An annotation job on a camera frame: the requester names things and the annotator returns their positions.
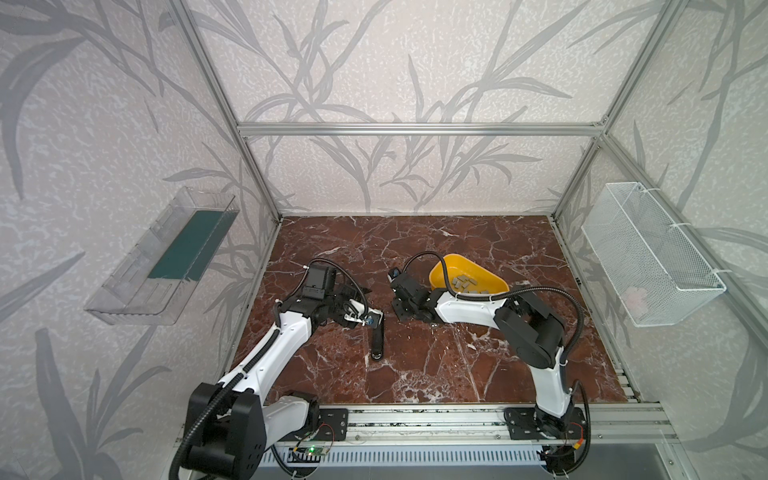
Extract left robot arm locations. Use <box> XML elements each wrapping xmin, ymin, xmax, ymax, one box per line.
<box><xmin>167</xmin><ymin>258</ymin><xmax>373</xmax><ymax>479</ymax></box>

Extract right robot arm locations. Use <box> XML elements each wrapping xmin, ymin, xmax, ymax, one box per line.
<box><xmin>388</xmin><ymin>268</ymin><xmax>584</xmax><ymax>438</ymax></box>

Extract grey staple strips in tray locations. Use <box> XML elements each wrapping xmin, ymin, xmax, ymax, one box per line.
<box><xmin>451</xmin><ymin>275</ymin><xmax>478</xmax><ymax>293</ymax></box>

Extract yellow plastic tray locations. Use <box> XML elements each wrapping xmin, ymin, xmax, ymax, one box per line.
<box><xmin>429</xmin><ymin>254</ymin><xmax>509</xmax><ymax>295</ymax></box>

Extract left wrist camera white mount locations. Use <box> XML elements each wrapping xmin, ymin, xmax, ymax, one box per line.
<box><xmin>344</xmin><ymin>300</ymin><xmax>384</xmax><ymax>329</ymax></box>

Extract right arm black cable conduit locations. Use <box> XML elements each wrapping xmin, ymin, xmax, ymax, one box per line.
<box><xmin>400</xmin><ymin>250</ymin><xmax>592</xmax><ymax>475</ymax></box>

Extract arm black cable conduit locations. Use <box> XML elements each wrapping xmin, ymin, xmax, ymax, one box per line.
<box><xmin>400</xmin><ymin>250</ymin><xmax>592</xmax><ymax>475</ymax></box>
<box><xmin>169</xmin><ymin>257</ymin><xmax>370</xmax><ymax>480</ymax></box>

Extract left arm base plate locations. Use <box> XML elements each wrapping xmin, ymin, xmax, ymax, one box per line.
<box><xmin>281</xmin><ymin>407</ymin><xmax>349</xmax><ymax>443</ymax></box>

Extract aluminium front rail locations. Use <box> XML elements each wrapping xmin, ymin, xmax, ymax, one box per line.
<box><xmin>173</xmin><ymin>403</ymin><xmax>679</xmax><ymax>449</ymax></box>

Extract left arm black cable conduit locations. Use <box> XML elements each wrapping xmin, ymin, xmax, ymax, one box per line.
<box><xmin>169</xmin><ymin>257</ymin><xmax>370</xmax><ymax>480</ymax></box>

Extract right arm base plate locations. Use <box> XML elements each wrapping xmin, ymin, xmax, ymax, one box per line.
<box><xmin>503</xmin><ymin>406</ymin><xmax>589</xmax><ymax>442</ymax></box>

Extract clear acrylic wall shelf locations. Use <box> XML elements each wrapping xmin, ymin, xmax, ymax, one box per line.
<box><xmin>84</xmin><ymin>187</ymin><xmax>240</xmax><ymax>326</ymax></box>

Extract white wire mesh basket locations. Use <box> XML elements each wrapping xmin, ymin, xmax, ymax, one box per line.
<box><xmin>582</xmin><ymin>182</ymin><xmax>727</xmax><ymax>328</ymax></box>

